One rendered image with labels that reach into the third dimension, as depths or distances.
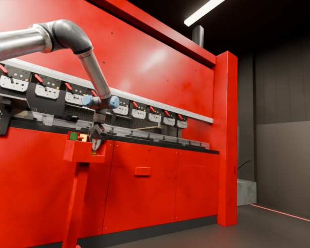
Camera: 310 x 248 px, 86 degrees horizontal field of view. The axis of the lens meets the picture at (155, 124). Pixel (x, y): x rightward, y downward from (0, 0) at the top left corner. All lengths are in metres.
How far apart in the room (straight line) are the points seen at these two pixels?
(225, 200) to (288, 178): 1.90
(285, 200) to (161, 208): 2.75
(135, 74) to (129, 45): 0.31
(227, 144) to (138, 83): 1.36
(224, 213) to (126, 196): 1.28
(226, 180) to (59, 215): 1.78
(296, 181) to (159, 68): 3.13
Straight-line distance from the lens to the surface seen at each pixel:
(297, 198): 4.01
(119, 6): 2.09
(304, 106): 4.11
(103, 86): 0.96
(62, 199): 1.43
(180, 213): 1.97
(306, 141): 3.97
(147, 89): 1.82
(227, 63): 2.68
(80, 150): 1.07
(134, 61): 1.86
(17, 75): 1.57
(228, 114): 2.41
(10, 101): 1.30
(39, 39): 0.90
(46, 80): 1.56
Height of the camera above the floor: 0.74
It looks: 11 degrees up
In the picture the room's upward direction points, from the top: 6 degrees clockwise
